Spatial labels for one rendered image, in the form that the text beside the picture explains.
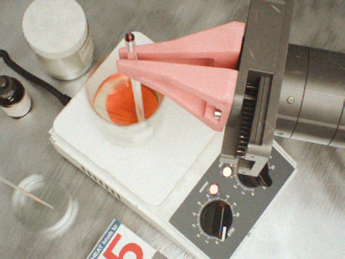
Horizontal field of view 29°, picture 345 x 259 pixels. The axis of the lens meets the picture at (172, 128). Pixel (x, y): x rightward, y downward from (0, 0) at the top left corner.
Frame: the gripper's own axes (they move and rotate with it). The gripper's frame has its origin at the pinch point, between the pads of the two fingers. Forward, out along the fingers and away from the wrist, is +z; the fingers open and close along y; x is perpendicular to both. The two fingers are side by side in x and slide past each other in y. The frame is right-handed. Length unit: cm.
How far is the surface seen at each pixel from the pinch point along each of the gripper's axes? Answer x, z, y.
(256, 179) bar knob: 20.5, -10.8, 1.6
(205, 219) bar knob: 20.0, -6.8, 6.1
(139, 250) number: 24.1, -1.4, 9.6
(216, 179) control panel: 19.7, -7.2, 2.4
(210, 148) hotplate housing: 18.8, -6.2, 0.0
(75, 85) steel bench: 25.6, 8.5, -5.6
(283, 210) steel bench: 25.7, -14.3, 3.0
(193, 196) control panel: 19.3, -5.5, 4.4
